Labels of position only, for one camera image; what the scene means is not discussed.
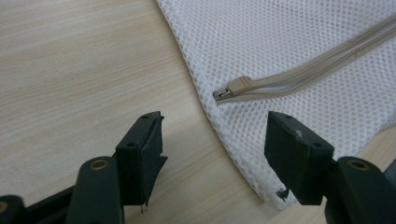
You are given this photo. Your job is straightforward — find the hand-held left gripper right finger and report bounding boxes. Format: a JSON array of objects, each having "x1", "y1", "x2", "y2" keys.
[{"x1": 263, "y1": 110, "x2": 336, "y2": 206}]

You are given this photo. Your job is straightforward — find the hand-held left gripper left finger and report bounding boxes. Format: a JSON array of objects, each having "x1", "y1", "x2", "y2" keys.
[{"x1": 115, "y1": 110, "x2": 169, "y2": 207}]

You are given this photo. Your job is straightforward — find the beige zipper pull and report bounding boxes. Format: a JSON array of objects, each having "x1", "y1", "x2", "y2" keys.
[{"x1": 212, "y1": 75, "x2": 254, "y2": 102}]

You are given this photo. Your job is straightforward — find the white mesh laundry bag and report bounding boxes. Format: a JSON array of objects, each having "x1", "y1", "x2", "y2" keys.
[{"x1": 155, "y1": 0, "x2": 396, "y2": 211}]

